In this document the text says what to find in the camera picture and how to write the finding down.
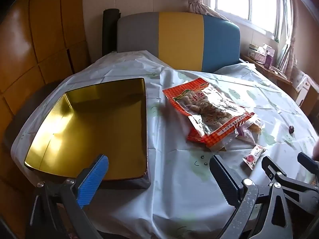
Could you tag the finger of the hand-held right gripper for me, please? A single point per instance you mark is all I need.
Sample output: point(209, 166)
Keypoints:
point(307, 160)
point(271, 166)

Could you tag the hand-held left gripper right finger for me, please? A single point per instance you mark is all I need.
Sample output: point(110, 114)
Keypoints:
point(224, 179)

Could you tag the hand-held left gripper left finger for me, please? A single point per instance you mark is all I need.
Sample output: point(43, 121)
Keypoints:
point(93, 176)

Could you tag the small white red candy packet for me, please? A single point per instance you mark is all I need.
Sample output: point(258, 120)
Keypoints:
point(253, 157)

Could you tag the purple snack packet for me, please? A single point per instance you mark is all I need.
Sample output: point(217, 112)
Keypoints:
point(245, 135)

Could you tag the gold tin box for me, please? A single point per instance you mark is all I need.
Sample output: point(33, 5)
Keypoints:
point(99, 129)

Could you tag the red rice cracker bag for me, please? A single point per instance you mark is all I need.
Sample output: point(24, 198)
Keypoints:
point(206, 104)

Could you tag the red date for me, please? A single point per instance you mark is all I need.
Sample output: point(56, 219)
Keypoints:
point(291, 129)

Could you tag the orange snack packet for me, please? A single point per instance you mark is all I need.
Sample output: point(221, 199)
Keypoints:
point(256, 127)

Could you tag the white patterned tablecloth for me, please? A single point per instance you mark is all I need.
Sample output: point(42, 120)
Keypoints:
point(174, 179)

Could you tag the large white carton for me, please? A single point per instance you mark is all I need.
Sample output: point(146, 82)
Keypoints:
point(304, 89)

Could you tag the purple box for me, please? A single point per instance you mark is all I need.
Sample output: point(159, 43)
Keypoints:
point(269, 58)

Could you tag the patterned tissue box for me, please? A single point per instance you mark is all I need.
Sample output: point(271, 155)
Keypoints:
point(259, 56)

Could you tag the floral curtain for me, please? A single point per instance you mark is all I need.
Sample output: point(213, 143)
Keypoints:
point(197, 0)
point(289, 49)

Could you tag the small white box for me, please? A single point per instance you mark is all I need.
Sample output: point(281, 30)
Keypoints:
point(266, 47)

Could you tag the green white box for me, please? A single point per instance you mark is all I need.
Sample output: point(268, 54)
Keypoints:
point(252, 48)

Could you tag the black rolled mat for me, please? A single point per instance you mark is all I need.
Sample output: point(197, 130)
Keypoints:
point(109, 29)

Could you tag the grey yellow blue chair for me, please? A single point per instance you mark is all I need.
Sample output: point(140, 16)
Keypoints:
point(179, 37)

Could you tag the wooden wardrobe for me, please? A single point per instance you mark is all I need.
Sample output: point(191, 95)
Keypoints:
point(37, 29)

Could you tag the window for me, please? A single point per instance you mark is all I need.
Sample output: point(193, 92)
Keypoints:
point(236, 0)

